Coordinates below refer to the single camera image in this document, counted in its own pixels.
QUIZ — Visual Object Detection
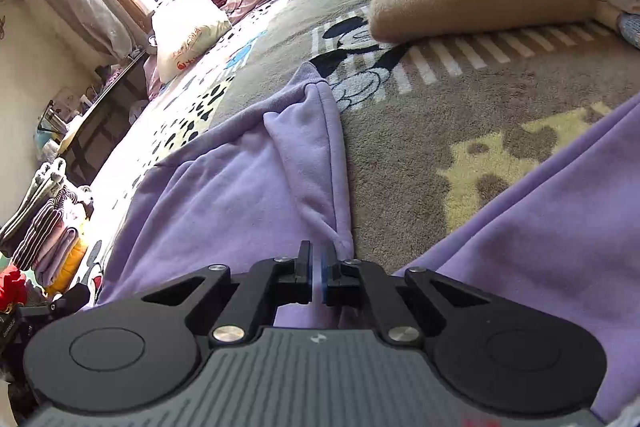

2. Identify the pink folded garment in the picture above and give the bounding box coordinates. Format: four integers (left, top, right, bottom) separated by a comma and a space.
30, 202, 88, 258

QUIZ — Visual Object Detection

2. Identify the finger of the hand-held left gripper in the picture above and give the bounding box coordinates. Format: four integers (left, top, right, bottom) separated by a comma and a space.
15, 297, 71, 318

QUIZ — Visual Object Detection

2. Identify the grey folded garment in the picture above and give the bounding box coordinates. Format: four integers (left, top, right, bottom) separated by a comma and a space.
0, 158, 68, 248

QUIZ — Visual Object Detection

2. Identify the dark side table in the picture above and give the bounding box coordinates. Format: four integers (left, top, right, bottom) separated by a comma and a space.
55, 52, 151, 188

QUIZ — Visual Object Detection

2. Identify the mauve folded garment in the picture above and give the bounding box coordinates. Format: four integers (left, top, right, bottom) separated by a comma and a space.
35, 227, 83, 288

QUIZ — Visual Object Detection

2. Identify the purple sweatshirt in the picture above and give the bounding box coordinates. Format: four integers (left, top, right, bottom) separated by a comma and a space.
82, 63, 640, 423

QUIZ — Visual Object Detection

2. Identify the striped folded garment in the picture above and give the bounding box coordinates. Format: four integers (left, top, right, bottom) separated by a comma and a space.
10, 187, 83, 270

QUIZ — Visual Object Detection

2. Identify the yellow folded garment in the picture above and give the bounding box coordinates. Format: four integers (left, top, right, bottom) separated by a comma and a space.
45, 237, 90, 297

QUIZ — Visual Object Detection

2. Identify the red cloth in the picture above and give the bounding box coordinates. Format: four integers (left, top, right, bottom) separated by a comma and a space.
0, 266, 28, 310

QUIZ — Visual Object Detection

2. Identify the cartoon mouse printed blanket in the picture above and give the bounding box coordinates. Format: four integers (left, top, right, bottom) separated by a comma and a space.
75, 0, 640, 308

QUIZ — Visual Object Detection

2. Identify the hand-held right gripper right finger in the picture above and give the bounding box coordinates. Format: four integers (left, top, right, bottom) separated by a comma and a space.
320, 243, 493, 348

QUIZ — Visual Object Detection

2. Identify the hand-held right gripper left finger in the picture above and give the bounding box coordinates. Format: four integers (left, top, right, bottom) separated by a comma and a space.
140, 241, 322, 345

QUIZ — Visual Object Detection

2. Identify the white plastic bag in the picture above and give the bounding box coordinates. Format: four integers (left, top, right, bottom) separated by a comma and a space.
151, 0, 233, 82

